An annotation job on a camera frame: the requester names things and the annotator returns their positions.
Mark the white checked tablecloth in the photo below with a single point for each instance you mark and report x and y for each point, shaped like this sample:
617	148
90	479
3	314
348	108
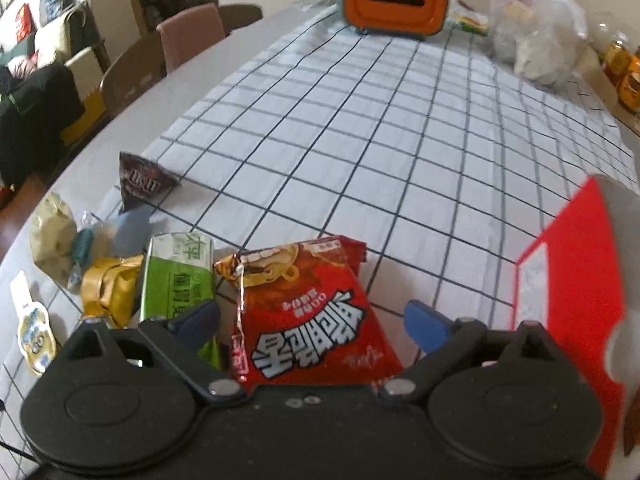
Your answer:
350	135

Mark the clear plastic food bag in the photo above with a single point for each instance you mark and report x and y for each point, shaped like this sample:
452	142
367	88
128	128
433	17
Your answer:
537	30

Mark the golden yellow snack packet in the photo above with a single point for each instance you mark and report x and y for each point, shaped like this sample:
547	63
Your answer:
110	287

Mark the red cardboard box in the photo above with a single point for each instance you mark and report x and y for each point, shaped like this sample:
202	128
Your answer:
570	280

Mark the pink upholstered chair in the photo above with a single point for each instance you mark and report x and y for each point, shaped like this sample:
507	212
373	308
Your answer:
192	35

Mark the brown dining chair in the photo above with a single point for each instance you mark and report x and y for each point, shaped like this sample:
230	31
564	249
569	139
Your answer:
132	77
242	16

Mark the orange drink bottle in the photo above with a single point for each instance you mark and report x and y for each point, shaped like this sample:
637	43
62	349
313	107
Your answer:
631	85
616	62

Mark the red snack packet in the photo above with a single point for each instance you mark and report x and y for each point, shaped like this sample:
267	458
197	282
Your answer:
310	320

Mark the beige snack packet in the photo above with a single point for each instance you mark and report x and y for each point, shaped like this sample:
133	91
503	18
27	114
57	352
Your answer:
52	237

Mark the sofa with cushions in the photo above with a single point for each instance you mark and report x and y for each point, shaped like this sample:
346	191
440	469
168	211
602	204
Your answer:
75	40

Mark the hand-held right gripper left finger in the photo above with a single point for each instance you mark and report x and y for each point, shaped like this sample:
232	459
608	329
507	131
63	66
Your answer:
197	322

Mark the dark triangular chocolate packet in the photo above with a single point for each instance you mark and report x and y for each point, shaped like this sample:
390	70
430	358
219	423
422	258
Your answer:
142	180

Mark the teal candy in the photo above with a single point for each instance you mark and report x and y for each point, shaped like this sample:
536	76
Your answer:
82	247

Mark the green white packet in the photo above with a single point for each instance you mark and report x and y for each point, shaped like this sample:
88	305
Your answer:
467	20

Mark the black clothing pile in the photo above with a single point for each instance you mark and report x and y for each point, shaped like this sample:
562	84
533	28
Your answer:
35	110

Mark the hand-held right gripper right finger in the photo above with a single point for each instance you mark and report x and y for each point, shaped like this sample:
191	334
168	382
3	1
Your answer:
425	327

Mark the green snack packet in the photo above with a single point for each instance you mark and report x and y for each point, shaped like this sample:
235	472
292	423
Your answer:
175	275

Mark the white blue sachet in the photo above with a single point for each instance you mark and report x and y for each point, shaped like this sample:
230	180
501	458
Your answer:
35	335

